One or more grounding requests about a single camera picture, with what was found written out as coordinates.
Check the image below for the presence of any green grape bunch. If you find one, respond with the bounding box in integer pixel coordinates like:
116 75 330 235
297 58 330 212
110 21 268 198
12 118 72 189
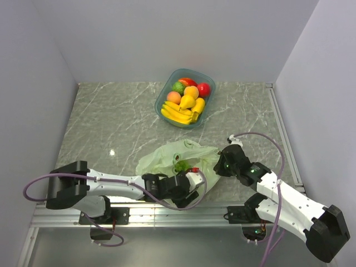
173 160 192 172

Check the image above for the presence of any pale green plastic bag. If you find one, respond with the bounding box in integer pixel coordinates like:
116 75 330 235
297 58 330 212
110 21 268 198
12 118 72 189
136 139 220 208

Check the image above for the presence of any yellow pear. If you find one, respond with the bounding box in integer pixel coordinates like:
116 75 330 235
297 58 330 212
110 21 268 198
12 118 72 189
179 95 195 110

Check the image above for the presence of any yellow banana bunch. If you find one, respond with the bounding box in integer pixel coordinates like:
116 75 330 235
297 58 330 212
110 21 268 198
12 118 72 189
161 101 199 125

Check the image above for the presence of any orange round fruit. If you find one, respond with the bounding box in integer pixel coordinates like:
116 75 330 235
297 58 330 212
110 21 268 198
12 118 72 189
184 86 199 99

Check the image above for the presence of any pink orange peach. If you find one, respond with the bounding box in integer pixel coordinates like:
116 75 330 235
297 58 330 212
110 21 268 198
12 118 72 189
166 91 181 105

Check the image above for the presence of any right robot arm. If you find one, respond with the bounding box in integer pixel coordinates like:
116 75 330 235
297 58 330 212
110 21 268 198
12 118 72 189
214 144 350 263

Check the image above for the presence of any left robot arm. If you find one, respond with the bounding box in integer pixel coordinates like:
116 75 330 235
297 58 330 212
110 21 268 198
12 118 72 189
46 161 204 224

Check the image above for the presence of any green round fruit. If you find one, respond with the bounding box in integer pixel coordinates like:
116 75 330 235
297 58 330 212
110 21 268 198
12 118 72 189
172 81 186 96

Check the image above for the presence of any yellow mango in tray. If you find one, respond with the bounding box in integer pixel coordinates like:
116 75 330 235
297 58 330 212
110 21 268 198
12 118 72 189
191 97 205 115

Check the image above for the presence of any red apple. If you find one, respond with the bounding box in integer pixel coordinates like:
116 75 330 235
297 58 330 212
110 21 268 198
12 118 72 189
196 82 211 98

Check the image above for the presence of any red orange mango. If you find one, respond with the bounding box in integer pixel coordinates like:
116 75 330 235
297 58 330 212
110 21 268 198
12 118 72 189
178 77 197 87

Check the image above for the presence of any teal plastic tray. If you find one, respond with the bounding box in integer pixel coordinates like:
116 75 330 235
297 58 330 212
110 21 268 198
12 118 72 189
155 68 216 129

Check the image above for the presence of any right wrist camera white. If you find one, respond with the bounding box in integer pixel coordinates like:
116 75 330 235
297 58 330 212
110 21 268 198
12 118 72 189
227 135 243 147

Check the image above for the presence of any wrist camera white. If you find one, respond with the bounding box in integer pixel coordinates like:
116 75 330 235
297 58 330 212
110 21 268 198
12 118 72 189
185 167 205 192
227 135 243 147

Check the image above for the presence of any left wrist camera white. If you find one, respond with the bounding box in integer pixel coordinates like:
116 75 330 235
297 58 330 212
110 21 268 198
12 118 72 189
185 167 205 192

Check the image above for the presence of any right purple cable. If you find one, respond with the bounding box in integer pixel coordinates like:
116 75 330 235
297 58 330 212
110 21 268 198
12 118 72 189
233 131 286 267

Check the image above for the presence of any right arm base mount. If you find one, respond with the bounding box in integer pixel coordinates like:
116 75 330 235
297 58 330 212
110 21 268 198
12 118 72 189
226 194 279 242

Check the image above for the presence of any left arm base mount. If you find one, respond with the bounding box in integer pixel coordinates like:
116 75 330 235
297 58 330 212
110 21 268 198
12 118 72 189
78 207 130 241

